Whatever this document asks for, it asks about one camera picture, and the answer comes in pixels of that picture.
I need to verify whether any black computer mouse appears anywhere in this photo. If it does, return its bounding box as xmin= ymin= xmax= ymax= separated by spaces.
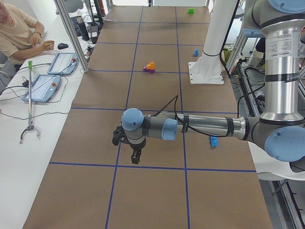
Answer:
xmin=57 ymin=43 xmax=69 ymax=50

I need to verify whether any orange trapezoid block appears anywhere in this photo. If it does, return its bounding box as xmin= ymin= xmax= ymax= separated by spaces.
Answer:
xmin=146 ymin=62 xmax=155 ymax=70

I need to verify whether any teach pendant tablet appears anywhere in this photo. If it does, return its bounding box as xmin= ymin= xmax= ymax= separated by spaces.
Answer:
xmin=47 ymin=52 xmax=78 ymax=75
xmin=31 ymin=74 xmax=61 ymax=103

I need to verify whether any black camera cable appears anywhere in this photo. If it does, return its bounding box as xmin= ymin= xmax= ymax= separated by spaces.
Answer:
xmin=156 ymin=94 xmax=229 ymax=138

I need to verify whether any near teach pendant tablet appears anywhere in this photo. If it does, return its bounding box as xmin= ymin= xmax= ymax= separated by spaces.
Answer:
xmin=31 ymin=74 xmax=61 ymax=103

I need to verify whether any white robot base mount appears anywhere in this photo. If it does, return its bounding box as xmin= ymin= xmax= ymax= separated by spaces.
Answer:
xmin=188 ymin=0 xmax=239 ymax=84

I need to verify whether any green toy brick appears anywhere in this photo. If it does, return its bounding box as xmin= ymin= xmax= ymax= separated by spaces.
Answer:
xmin=187 ymin=8 xmax=194 ymax=14

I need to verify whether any black water bottle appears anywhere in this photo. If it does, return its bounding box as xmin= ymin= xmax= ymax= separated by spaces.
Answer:
xmin=76 ymin=17 xmax=90 ymax=41

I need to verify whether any long blue toy brick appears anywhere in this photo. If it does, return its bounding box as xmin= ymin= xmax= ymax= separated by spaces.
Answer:
xmin=210 ymin=136 xmax=218 ymax=147

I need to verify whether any small blue toy block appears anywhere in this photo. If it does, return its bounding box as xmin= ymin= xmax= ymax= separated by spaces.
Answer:
xmin=193 ymin=49 xmax=199 ymax=57

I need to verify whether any aluminium profile post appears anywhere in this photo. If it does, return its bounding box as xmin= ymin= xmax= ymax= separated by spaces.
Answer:
xmin=54 ymin=0 xmax=89 ymax=73

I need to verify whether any reacher grabber tool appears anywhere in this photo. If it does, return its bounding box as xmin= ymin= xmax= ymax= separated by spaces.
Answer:
xmin=20 ymin=61 xmax=40 ymax=144

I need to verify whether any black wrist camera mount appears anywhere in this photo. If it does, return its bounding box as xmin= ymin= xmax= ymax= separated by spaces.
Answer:
xmin=112 ymin=126 xmax=128 ymax=146

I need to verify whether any purple trapezoid block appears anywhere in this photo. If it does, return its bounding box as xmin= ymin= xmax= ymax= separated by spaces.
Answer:
xmin=143 ymin=66 xmax=155 ymax=73

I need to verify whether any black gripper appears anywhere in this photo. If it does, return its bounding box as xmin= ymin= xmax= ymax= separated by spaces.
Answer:
xmin=126 ymin=134 xmax=146 ymax=164

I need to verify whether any seated person in beige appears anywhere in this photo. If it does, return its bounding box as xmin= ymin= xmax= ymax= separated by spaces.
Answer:
xmin=0 ymin=1 xmax=55 ymax=69

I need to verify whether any far teach pendant tablet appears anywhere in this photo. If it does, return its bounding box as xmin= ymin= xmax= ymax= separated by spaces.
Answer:
xmin=47 ymin=52 xmax=78 ymax=75

